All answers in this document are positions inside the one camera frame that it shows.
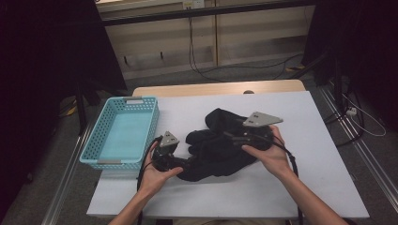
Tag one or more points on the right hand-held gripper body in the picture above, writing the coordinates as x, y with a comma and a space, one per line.
261, 119

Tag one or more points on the light blue plastic basket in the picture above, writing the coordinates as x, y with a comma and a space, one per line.
125, 137

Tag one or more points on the black knit vest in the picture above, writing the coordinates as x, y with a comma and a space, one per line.
212, 153

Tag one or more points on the person's left hand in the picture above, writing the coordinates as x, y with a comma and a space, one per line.
153, 179

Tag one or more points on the person's right hand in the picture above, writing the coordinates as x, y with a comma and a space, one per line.
275, 159

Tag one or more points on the metal floor rail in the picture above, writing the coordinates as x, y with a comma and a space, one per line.
67, 175
369, 156

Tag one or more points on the yellow black floor tape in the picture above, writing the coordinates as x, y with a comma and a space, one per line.
71, 111

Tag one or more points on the white power plug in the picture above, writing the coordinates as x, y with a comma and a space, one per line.
351, 111

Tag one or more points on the black curtain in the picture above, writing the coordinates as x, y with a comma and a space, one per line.
47, 62

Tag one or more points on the white wall socket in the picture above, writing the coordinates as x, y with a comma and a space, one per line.
193, 3

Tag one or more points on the black tripod stand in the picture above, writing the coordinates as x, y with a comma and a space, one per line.
369, 37

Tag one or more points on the black metal bar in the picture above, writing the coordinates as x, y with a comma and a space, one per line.
200, 12

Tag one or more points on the light wooden cabinet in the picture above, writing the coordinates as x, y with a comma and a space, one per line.
250, 31

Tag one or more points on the dark round table grommet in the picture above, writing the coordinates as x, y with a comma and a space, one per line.
248, 92

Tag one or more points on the white table sheet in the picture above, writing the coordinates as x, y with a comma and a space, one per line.
313, 156

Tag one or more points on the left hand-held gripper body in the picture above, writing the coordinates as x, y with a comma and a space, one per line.
169, 140

